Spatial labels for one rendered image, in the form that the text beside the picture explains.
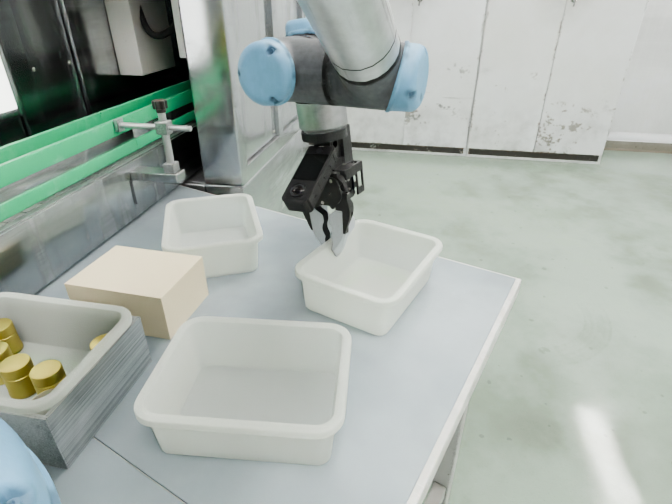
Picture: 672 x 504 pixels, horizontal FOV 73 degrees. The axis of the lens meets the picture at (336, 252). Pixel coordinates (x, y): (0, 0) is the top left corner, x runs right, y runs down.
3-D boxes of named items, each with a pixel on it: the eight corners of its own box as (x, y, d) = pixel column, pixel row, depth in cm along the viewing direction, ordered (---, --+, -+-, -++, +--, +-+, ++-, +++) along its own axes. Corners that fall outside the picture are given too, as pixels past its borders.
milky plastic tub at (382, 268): (441, 282, 82) (447, 239, 78) (387, 356, 65) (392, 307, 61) (356, 256, 90) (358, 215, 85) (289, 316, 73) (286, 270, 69)
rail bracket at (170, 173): (140, 195, 107) (117, 95, 95) (207, 200, 104) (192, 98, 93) (128, 203, 102) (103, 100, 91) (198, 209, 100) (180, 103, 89)
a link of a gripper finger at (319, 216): (346, 244, 82) (341, 195, 78) (330, 258, 78) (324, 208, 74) (331, 241, 84) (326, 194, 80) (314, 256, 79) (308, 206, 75)
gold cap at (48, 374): (79, 386, 57) (69, 360, 55) (58, 409, 54) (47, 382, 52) (54, 382, 58) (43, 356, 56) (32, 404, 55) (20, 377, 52)
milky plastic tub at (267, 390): (195, 362, 66) (186, 313, 61) (351, 372, 64) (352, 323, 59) (140, 473, 50) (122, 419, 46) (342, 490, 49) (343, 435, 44)
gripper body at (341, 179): (366, 194, 78) (360, 122, 72) (342, 212, 71) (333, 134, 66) (328, 191, 81) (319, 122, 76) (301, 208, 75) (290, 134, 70)
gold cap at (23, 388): (49, 380, 58) (37, 354, 56) (27, 401, 55) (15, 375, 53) (24, 376, 59) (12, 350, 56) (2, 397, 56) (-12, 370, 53)
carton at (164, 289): (126, 282, 81) (116, 245, 77) (208, 294, 78) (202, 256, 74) (78, 323, 71) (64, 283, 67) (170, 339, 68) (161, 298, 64)
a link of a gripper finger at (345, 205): (356, 232, 74) (350, 180, 71) (352, 235, 73) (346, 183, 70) (332, 229, 77) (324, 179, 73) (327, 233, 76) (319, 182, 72)
